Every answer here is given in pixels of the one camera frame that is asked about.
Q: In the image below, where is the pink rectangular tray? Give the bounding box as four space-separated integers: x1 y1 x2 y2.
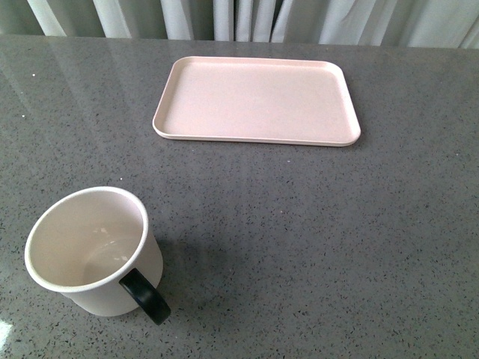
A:
152 56 361 147

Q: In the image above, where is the white curtain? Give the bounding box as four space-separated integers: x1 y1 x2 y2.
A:
1 0 478 49

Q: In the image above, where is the white mug black handle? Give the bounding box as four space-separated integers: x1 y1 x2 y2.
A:
25 186 171 325

